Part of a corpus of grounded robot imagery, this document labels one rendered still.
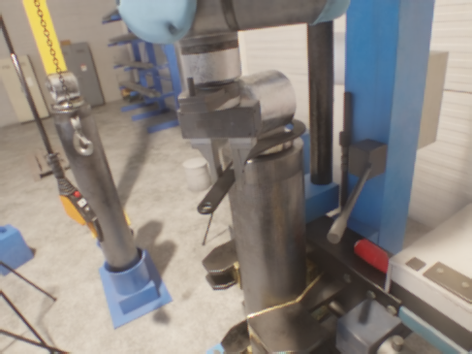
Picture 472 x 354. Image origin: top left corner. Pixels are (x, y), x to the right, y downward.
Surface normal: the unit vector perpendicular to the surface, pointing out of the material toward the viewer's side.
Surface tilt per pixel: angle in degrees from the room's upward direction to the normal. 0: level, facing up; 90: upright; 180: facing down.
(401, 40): 90
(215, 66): 89
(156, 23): 88
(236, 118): 90
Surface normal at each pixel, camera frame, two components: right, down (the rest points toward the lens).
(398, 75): 0.50, 0.33
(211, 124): -0.30, 0.45
